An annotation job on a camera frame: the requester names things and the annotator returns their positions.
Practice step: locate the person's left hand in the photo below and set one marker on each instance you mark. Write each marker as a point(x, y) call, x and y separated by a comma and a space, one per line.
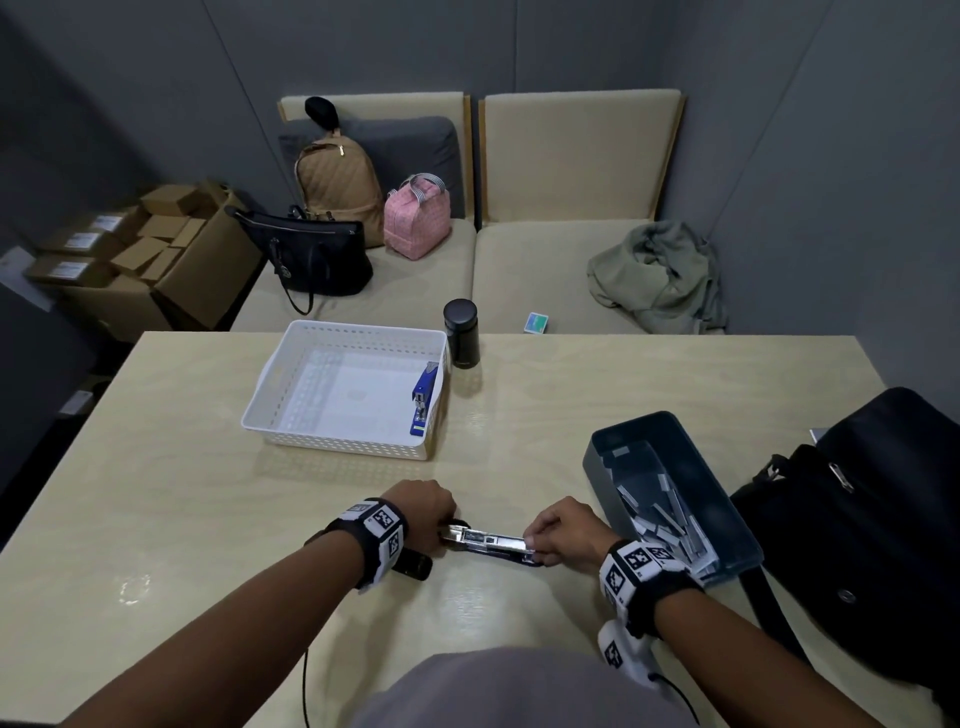
point(424, 510)

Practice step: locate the person's right hand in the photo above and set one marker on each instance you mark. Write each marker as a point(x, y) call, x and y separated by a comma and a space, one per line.
point(574, 532)

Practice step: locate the person's left fingers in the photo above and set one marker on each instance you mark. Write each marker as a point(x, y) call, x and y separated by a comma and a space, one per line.
point(448, 514)

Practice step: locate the person's right fingers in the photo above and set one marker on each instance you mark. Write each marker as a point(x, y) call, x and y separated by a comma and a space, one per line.
point(537, 540)

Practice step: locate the black stapler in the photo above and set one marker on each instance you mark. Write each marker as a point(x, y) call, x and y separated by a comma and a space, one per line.
point(487, 541)

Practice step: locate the person's left forearm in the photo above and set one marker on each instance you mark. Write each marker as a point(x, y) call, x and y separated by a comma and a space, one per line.
point(240, 637)

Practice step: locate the person's right forearm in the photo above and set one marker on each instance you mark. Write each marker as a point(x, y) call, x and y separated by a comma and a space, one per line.
point(750, 660)

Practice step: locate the black shoulder bag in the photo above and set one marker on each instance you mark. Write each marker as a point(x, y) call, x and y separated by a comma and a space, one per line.
point(870, 540)

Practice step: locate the blue stapler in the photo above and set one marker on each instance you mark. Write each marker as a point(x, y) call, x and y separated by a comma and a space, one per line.
point(424, 397)

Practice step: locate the pile of silver staple strips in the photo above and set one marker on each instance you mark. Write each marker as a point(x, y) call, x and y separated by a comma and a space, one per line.
point(671, 525)

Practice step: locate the person's grey shirt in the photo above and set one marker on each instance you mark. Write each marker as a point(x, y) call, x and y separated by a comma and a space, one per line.
point(517, 690)

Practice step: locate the white plastic basket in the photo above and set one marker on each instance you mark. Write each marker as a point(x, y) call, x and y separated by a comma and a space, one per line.
point(349, 386)

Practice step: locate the blue-grey plastic box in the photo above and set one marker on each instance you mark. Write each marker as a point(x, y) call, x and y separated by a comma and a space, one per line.
point(694, 480)

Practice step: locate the black tumbler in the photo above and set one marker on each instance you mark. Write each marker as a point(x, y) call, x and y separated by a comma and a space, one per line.
point(461, 334)

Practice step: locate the small teal card box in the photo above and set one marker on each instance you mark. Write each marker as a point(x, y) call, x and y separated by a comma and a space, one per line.
point(536, 323)

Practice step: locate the beige sofa seat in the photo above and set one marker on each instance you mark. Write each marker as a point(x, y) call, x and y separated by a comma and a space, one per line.
point(555, 187)
point(420, 289)

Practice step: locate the black leather handbag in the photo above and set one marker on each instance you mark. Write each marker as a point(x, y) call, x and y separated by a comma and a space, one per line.
point(315, 259)

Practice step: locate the green crumpled jacket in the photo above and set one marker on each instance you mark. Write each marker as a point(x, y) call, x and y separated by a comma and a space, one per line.
point(660, 277)

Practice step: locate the pink lunch bag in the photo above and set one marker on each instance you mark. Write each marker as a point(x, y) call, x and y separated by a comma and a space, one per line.
point(416, 221)

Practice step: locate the large open cardboard box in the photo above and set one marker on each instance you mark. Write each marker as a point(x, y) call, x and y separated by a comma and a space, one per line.
point(206, 277)

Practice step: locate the tan quilted backpack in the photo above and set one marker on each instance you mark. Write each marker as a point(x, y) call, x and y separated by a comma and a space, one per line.
point(341, 184)

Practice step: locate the grey cushion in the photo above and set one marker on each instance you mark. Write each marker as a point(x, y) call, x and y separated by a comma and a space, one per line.
point(416, 150)

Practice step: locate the pile of small cardboard boxes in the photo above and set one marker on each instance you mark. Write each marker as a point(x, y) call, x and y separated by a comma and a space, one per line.
point(142, 244)

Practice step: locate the white paper sheet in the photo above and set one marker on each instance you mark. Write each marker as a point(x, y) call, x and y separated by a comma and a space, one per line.
point(22, 277)

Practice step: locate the left wrist camera band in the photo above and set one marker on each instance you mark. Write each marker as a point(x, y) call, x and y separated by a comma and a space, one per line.
point(379, 534)

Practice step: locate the wrist camera band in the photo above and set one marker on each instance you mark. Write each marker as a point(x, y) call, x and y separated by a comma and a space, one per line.
point(379, 534)
point(637, 577)

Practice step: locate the right wrist camera band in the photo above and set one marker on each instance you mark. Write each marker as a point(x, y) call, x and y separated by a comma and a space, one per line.
point(637, 577)

